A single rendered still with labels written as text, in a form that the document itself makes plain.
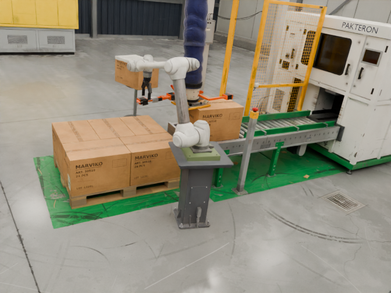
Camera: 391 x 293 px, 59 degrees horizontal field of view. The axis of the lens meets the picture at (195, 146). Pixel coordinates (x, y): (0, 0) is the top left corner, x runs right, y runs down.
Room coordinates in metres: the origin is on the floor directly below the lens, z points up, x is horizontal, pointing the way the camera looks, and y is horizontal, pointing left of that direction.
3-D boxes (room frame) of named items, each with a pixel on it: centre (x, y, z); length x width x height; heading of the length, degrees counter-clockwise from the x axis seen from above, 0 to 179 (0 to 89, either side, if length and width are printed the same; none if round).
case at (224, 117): (3.86, -0.14, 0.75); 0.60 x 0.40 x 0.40; 122
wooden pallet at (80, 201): (3.56, 0.91, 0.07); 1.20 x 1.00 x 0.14; 122
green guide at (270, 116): (4.72, -0.97, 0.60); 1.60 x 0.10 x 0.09; 122
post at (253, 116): (3.56, -0.58, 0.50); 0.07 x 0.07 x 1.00; 32
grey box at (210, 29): (4.84, 0.03, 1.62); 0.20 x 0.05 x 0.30; 122
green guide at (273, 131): (4.26, -1.26, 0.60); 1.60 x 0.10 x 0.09; 122
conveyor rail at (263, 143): (4.03, -0.99, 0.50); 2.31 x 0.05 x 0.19; 122
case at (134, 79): (5.46, 1.07, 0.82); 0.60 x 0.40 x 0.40; 50
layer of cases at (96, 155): (3.56, 0.91, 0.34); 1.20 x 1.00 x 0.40; 122
